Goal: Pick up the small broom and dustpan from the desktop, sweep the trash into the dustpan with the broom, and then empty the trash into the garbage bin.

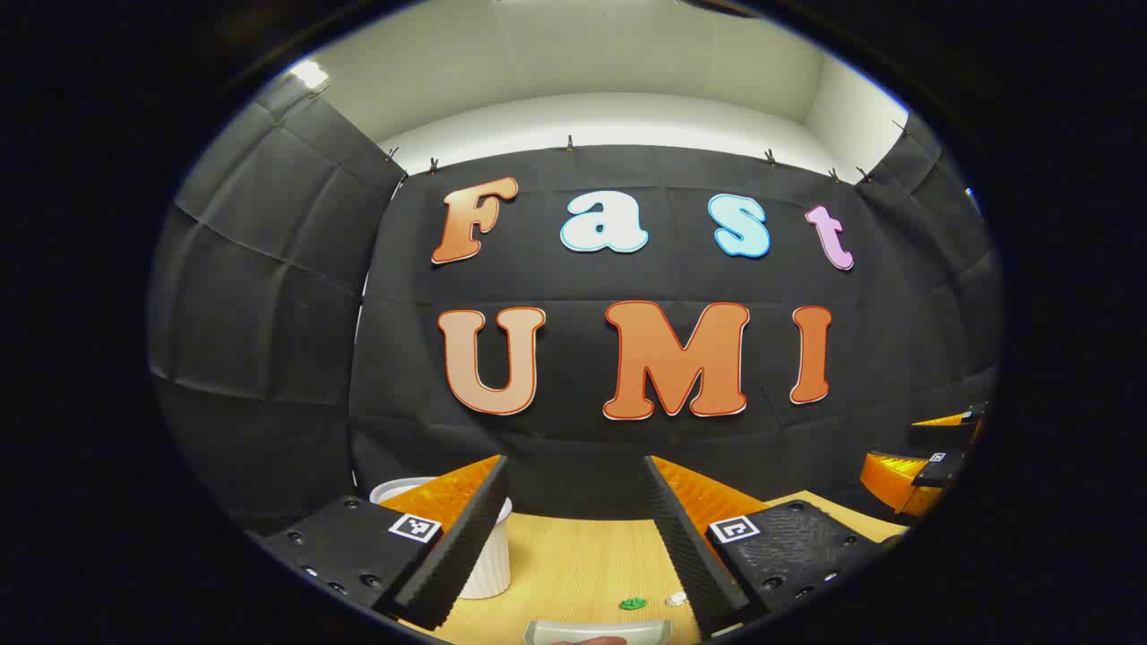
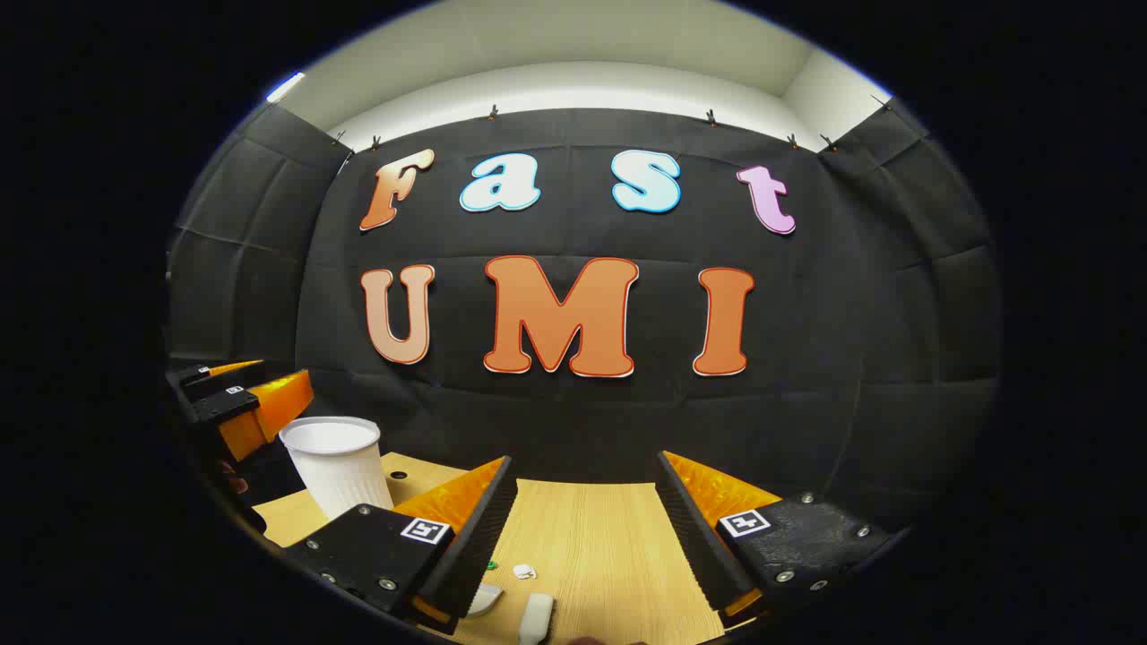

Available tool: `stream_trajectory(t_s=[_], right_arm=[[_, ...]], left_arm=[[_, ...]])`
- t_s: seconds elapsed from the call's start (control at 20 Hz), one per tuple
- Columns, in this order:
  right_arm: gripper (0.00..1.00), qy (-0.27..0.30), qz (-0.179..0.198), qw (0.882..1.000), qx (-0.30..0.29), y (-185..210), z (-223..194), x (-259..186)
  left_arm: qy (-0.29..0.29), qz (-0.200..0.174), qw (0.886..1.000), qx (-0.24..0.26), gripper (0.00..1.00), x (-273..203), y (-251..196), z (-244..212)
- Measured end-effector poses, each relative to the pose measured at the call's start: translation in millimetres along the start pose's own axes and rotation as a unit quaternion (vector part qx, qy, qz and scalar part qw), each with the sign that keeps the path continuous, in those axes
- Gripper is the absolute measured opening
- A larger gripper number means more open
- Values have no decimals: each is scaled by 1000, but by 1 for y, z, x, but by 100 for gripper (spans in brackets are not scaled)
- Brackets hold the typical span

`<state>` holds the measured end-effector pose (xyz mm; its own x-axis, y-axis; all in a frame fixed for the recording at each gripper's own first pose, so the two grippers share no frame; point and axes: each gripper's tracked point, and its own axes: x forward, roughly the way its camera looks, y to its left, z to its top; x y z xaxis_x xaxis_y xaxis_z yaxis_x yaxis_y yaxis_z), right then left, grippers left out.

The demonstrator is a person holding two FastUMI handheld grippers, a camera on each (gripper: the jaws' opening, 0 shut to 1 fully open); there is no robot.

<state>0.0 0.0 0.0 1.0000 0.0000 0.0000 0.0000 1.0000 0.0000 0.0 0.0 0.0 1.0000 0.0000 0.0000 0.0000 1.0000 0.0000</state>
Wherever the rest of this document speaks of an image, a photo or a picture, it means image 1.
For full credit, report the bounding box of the grey plastic dustpan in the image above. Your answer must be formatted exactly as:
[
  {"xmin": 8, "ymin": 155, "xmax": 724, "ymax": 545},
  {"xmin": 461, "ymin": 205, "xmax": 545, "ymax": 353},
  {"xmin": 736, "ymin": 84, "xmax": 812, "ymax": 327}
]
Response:
[{"xmin": 523, "ymin": 618, "xmax": 673, "ymax": 645}]

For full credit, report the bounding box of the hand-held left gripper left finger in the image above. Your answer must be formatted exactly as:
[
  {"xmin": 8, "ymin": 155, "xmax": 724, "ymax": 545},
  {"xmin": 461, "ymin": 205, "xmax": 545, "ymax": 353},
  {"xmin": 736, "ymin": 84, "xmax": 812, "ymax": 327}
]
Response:
[{"xmin": 255, "ymin": 454, "xmax": 512, "ymax": 632}]

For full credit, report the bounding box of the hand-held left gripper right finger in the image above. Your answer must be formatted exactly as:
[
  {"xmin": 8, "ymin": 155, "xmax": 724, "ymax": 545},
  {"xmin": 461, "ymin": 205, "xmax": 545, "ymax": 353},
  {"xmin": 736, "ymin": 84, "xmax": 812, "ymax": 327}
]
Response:
[{"xmin": 642, "ymin": 455, "xmax": 886, "ymax": 640}]

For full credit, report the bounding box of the wooden desktop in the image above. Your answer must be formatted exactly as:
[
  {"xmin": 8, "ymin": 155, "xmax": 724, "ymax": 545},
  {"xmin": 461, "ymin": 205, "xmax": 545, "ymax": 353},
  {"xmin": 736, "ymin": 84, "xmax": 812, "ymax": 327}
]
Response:
[{"xmin": 399, "ymin": 490, "xmax": 910, "ymax": 645}]

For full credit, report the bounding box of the white ribbed garbage bin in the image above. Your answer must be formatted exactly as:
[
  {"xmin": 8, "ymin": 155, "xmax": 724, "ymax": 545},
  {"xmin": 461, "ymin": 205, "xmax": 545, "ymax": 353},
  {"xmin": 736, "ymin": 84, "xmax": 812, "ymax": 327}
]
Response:
[{"xmin": 370, "ymin": 477, "xmax": 513, "ymax": 600}]

